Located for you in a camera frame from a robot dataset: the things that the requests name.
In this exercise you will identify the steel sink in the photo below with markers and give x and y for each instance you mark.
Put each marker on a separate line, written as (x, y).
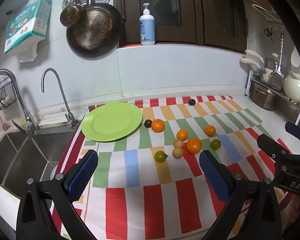
(27, 160)

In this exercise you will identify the white spoon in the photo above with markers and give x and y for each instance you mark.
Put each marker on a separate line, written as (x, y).
(295, 55)

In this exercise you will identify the metal dish rack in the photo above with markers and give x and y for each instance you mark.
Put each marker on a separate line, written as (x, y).
(252, 76)

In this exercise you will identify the small beige round fruit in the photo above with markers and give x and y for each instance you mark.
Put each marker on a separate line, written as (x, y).
(178, 143)
(177, 152)

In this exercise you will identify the person's right hand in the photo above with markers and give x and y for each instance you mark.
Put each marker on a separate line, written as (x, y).
(293, 206)

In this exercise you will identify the small brass pot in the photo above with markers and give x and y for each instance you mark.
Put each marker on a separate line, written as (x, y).
(71, 16)

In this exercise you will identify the thin gooseneck faucet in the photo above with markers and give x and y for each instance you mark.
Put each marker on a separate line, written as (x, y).
(62, 92)

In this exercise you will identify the black frying pan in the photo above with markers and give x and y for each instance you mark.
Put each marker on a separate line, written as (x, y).
(116, 32)

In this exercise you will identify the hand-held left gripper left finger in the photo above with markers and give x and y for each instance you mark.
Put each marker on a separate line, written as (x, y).
(82, 175)

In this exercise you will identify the large steel mixer faucet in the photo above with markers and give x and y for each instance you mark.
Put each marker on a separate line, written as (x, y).
(27, 120)

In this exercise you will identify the dark purple plum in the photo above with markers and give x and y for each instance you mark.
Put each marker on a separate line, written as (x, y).
(192, 102)
(148, 123)

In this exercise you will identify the steel pot with lid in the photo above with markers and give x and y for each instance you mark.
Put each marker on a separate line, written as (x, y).
(272, 63)

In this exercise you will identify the brown wooden window frame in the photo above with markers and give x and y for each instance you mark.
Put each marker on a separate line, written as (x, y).
(200, 17)

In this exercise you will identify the white blue pump bottle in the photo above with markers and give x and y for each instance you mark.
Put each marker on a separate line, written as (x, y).
(147, 27)

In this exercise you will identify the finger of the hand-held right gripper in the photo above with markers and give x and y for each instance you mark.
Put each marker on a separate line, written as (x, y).
(268, 143)
(298, 133)

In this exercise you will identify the perforated metal strainer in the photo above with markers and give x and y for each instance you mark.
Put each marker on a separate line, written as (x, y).
(92, 30)

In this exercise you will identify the striped colourful table cloth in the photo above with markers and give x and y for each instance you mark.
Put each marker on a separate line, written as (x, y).
(140, 170)

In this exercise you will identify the steel cooking pot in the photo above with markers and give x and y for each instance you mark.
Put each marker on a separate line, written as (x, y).
(262, 97)

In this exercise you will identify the black scissors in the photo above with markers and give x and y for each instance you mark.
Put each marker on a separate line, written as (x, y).
(268, 32)

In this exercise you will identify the green round fruit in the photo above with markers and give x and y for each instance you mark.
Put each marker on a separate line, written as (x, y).
(160, 156)
(215, 144)

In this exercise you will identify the green plate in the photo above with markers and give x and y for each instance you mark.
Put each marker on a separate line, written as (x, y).
(110, 122)

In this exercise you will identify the paper towel pack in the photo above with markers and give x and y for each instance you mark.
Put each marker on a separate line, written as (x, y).
(25, 27)

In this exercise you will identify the small orange mandarin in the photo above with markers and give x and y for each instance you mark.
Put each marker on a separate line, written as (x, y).
(210, 130)
(182, 135)

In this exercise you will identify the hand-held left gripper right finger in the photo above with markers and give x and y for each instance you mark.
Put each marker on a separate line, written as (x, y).
(215, 177)

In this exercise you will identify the steel spatula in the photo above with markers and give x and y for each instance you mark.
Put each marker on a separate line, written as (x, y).
(276, 78)

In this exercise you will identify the large orange mandarin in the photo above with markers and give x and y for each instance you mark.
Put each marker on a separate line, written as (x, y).
(193, 146)
(157, 125)

